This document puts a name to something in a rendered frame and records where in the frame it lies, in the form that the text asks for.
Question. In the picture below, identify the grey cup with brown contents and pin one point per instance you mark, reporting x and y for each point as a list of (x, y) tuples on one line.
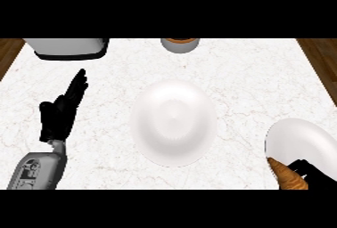
[(180, 45)]

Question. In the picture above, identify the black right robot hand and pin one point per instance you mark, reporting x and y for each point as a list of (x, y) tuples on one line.
[(316, 175)]

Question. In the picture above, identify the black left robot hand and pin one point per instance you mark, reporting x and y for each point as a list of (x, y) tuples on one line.
[(60, 115)]

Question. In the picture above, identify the white appliance with black base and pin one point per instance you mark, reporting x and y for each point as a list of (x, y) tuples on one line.
[(70, 48)]

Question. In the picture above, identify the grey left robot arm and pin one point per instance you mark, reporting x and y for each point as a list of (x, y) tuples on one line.
[(38, 169)]

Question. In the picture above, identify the large white plate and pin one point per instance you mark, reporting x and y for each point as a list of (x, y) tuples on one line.
[(174, 122)]

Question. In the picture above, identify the brown croissant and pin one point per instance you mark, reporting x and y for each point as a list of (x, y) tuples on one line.
[(289, 177)]

